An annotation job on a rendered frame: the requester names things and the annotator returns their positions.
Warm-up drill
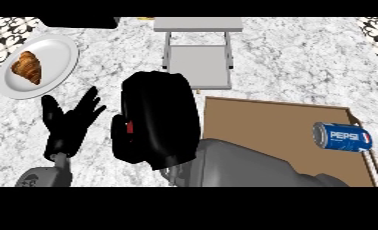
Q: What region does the blue soda can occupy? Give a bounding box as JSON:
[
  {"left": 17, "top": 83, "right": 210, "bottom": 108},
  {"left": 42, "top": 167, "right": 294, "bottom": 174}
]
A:
[{"left": 312, "top": 121, "right": 374, "bottom": 153}]

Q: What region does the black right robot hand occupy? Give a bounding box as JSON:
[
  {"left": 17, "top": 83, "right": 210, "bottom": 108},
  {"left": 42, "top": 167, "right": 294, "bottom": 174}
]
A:
[{"left": 110, "top": 70, "right": 203, "bottom": 171}]

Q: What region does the grey tiered shelf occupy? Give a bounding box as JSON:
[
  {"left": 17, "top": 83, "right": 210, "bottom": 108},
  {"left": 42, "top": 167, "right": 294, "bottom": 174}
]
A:
[{"left": 153, "top": 16, "right": 244, "bottom": 91}]

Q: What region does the brown croissant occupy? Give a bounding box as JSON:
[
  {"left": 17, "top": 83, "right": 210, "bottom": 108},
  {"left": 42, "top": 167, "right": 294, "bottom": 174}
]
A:
[{"left": 11, "top": 50, "right": 43, "bottom": 86}]

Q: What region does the brown flat tray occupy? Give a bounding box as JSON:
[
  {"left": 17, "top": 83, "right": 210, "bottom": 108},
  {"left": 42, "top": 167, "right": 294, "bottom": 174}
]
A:
[{"left": 201, "top": 95, "right": 378, "bottom": 188}]

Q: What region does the black appliance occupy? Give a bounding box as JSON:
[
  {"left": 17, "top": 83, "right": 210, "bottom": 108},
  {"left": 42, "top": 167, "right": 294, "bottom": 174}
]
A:
[{"left": 37, "top": 16, "right": 120, "bottom": 30}]

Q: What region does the white round plate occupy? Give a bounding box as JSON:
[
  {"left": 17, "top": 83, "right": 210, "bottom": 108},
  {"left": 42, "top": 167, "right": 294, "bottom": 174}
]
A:
[{"left": 0, "top": 34, "right": 80, "bottom": 101}]

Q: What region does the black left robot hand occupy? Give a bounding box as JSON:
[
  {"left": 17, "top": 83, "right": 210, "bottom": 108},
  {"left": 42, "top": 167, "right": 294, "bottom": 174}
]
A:
[{"left": 40, "top": 85, "right": 108, "bottom": 162}]

